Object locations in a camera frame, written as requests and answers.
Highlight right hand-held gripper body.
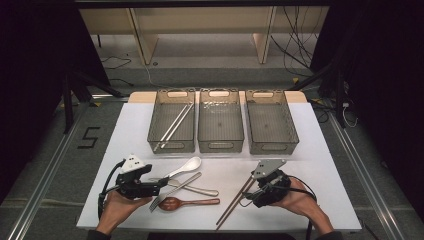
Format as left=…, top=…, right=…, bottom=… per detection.
left=251, top=158, right=292, bottom=208

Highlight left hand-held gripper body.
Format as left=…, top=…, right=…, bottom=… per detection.
left=114, top=153, right=162, bottom=201

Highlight metal fork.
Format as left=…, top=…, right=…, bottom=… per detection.
left=148, top=171, right=203, bottom=213

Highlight brown wooden spoon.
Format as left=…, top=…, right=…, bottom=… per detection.
left=157, top=196, right=221, bottom=212

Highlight white ceramic spoon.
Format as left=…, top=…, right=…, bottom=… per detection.
left=163, top=156, right=203, bottom=182

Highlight metal table knife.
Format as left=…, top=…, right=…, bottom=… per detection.
left=166, top=179, right=220, bottom=197

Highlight clear brown plastic bin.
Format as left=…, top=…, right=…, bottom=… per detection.
left=244, top=89, right=300, bottom=156
left=197, top=87, right=245, bottom=154
left=147, top=88, right=197, bottom=155

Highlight silver metal chopstick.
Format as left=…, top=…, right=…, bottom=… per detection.
left=159, top=103, right=195, bottom=150
left=153, top=103, right=192, bottom=153

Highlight person's left hand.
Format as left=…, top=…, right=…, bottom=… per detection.
left=96, top=191, right=153, bottom=236

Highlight person's right hand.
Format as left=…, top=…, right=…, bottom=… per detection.
left=273, top=177, right=334, bottom=236

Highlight white table cover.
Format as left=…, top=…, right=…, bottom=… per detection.
left=76, top=101, right=363, bottom=233

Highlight black tripod stand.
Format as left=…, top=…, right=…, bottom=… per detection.
left=288, top=63, right=348, bottom=129
left=61, top=71, right=126, bottom=134

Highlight black curtain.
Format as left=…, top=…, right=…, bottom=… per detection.
left=0, top=0, right=111, bottom=201
left=309, top=0, right=424, bottom=214

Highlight beige wooden desk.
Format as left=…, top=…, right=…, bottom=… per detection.
left=79, top=5, right=331, bottom=66

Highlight aluminium floor rail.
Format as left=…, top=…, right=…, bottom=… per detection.
left=6, top=103, right=86, bottom=240
left=328, top=111, right=406, bottom=240

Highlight white floor cable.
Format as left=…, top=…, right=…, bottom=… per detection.
left=143, top=63, right=174, bottom=89

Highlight black floor cable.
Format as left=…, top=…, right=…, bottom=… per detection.
left=109, top=78, right=134, bottom=88
left=100, top=55, right=133, bottom=70

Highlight white looped cable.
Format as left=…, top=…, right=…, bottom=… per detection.
left=341, top=102, right=358, bottom=128

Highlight bundle of black hanging cables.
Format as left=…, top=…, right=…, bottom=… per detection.
left=269, top=5, right=321, bottom=78

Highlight black frame bar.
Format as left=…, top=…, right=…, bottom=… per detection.
left=73, top=0, right=334, bottom=9

